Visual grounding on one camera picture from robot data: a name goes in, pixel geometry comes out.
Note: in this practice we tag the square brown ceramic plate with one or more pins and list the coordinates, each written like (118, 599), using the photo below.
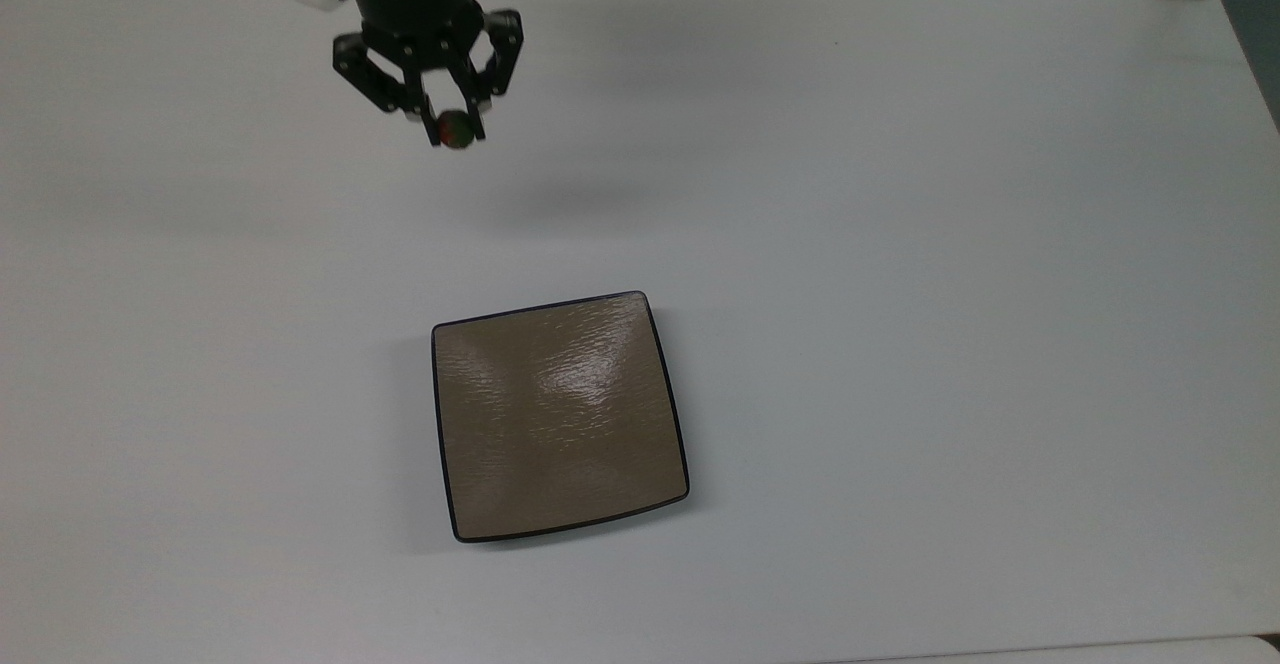
(560, 414)

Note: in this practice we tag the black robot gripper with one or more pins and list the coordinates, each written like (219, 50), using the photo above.
(420, 4)

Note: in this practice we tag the small strawberry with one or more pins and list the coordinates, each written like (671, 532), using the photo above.
(457, 130)

